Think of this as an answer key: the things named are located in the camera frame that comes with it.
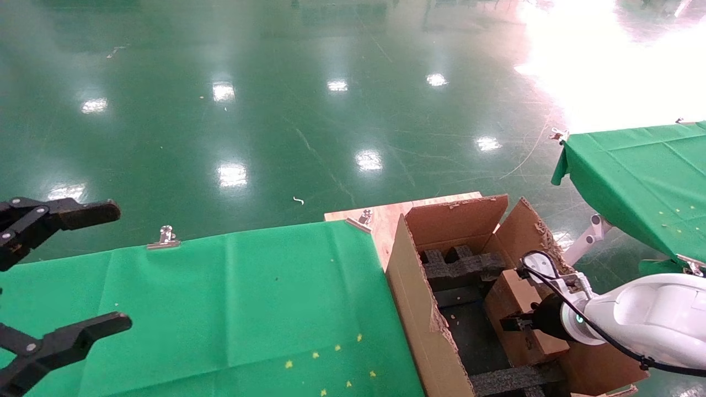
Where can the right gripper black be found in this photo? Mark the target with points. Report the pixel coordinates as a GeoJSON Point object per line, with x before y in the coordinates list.
{"type": "Point", "coordinates": [549, 318]}

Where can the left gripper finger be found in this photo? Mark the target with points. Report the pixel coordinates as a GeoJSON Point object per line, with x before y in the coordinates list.
{"type": "Point", "coordinates": [71, 339]}
{"type": "Point", "coordinates": [66, 214]}

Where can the small brown cardboard box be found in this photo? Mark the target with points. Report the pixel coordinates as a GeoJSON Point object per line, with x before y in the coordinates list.
{"type": "Point", "coordinates": [518, 298]}

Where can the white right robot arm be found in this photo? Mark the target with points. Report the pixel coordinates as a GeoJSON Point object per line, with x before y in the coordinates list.
{"type": "Point", "coordinates": [651, 314]}

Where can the large open cardboard carton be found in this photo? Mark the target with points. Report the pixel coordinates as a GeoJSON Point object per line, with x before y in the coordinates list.
{"type": "Point", "coordinates": [419, 320]}

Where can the black foam bottom liner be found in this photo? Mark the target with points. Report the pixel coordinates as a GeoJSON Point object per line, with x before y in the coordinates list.
{"type": "Point", "coordinates": [469, 336]}

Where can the black foam strip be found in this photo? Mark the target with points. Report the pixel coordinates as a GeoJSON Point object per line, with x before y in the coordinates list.
{"type": "Point", "coordinates": [513, 380]}

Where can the black foam insert block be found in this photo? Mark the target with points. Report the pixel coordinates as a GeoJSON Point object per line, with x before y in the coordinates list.
{"type": "Point", "coordinates": [458, 270]}

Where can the white angled table leg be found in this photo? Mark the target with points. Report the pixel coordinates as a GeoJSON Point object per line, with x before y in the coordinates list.
{"type": "Point", "coordinates": [590, 234]}

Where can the green table cloth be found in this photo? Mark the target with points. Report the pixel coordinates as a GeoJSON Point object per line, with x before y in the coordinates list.
{"type": "Point", "coordinates": [231, 309]}
{"type": "Point", "coordinates": [645, 171]}

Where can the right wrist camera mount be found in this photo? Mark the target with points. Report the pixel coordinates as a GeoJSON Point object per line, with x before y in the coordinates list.
{"type": "Point", "coordinates": [571, 286]}

